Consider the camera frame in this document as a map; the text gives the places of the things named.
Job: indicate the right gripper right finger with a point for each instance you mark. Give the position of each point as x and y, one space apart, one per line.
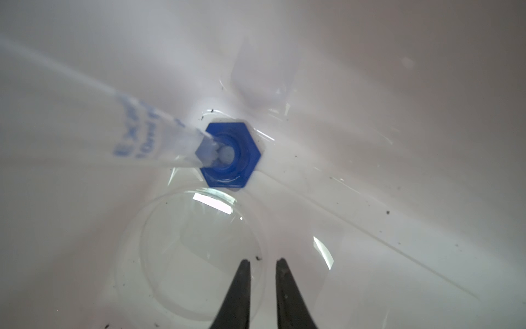
292 311

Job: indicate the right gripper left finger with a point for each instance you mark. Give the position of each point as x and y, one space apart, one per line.
235 309

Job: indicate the clear glass petri dish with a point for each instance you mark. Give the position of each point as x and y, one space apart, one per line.
177 257

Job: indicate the blue base measuring cylinder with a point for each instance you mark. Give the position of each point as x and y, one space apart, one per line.
51 114

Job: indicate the white plastic storage bin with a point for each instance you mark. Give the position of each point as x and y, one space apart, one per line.
392 176

